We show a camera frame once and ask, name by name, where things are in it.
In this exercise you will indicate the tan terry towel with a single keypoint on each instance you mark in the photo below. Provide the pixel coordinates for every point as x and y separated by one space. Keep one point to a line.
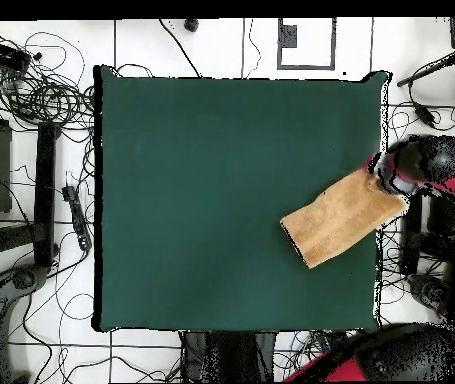
339 220

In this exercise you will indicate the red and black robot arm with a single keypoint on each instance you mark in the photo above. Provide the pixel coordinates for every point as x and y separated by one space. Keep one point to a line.
443 164

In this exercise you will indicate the black power adapter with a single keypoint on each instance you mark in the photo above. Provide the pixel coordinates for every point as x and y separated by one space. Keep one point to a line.
425 115

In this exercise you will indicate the black tripod rod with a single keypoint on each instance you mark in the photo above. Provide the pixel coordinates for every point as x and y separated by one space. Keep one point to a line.
431 68

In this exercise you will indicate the dark green tablecloth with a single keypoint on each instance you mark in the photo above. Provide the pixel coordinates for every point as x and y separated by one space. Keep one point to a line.
211 180

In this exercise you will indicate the black power strip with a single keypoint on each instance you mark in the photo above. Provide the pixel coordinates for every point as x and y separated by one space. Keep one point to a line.
77 216

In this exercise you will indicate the black metal stand frame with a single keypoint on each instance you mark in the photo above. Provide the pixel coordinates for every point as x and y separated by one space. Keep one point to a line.
411 240
45 180

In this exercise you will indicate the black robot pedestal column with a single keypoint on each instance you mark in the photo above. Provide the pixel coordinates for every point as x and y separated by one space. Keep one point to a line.
227 356

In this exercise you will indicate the black switch box with ports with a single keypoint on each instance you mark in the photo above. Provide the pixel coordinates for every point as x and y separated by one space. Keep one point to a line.
3 54

